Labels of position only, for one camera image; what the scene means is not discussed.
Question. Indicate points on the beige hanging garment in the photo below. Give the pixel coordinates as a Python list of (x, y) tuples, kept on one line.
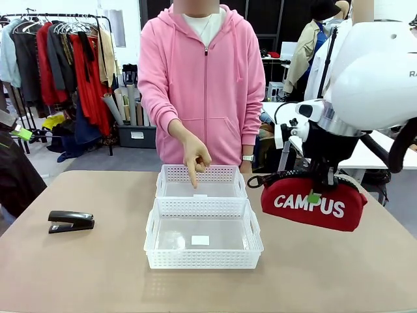
[(106, 58)]

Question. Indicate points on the yellow bag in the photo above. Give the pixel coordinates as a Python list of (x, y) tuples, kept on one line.
[(53, 123)]

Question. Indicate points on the silver wristwatch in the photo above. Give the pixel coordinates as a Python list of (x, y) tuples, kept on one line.
[(247, 158)]

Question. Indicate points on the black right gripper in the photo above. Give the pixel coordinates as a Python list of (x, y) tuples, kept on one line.
[(329, 143)]

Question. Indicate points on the red hanging jacket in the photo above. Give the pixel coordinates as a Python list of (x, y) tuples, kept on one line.
[(45, 71)]

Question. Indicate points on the person in pink hoodie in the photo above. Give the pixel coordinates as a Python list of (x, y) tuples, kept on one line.
[(221, 98)]

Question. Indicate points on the black hat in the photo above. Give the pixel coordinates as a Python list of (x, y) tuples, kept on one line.
[(322, 9)]

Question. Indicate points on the grey paper roll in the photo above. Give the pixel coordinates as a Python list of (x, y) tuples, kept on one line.
[(110, 107)]

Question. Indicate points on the grey storage box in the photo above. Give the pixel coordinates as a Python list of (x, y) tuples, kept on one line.
[(137, 135)]

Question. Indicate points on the black metal clothes rack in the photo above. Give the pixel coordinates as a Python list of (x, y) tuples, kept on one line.
[(58, 15)]

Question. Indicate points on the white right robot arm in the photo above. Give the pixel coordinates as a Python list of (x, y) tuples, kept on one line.
[(368, 65)]

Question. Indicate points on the white lab coat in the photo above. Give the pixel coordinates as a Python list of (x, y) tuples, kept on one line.
[(317, 75)]

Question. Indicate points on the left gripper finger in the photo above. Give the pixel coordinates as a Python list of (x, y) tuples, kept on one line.
[(3, 145), (18, 128)]

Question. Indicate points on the person's left hand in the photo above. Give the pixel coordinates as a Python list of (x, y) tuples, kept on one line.
[(246, 167)]

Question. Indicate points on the person's left forearm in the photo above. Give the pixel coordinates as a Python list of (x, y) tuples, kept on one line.
[(252, 124)]

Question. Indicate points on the white work table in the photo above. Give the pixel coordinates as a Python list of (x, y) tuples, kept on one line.
[(368, 153)]

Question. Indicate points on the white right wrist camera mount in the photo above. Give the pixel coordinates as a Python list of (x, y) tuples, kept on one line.
[(280, 137)]

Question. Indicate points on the dark grey hanging coat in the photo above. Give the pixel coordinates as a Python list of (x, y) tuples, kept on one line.
[(27, 65)]

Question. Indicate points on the grey hanging jacket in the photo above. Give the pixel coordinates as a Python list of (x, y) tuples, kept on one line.
[(57, 58)]

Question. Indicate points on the black stapler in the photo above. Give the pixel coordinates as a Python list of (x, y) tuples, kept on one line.
[(73, 221)]

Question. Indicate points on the blue denim garment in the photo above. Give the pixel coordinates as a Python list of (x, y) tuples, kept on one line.
[(84, 130)]

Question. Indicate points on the light blue hanging garment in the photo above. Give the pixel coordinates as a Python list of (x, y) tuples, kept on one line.
[(8, 55)]

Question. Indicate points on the white perforated plastic basket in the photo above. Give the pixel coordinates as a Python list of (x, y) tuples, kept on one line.
[(221, 174), (202, 259)]

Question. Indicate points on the black hanging scarf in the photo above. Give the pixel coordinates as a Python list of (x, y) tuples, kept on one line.
[(85, 49)]

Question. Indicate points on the red CAMPUS zip pouch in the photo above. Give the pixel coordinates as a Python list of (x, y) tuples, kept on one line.
[(293, 215)]

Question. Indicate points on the beige trench coat mannequin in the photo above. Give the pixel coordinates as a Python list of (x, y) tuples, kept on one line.
[(301, 62)]

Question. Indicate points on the black tripod pole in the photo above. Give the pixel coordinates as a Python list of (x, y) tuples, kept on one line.
[(329, 55)]

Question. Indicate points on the person's right forearm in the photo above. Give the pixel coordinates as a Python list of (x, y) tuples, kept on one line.
[(156, 107)]

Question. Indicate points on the white t-shirt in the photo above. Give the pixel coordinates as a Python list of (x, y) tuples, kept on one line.
[(203, 27)]

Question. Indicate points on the cream paper roll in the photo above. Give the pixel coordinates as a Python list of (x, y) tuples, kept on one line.
[(119, 104)]

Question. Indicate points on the red hanging dress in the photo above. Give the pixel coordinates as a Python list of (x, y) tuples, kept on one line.
[(92, 91)]

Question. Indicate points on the black draped cloth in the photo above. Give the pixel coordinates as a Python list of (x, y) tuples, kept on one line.
[(19, 176)]

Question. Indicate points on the tall pale paper roll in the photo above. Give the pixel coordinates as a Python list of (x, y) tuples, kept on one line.
[(132, 104)]

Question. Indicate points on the person's right hand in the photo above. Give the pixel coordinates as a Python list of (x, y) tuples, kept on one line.
[(193, 153)]

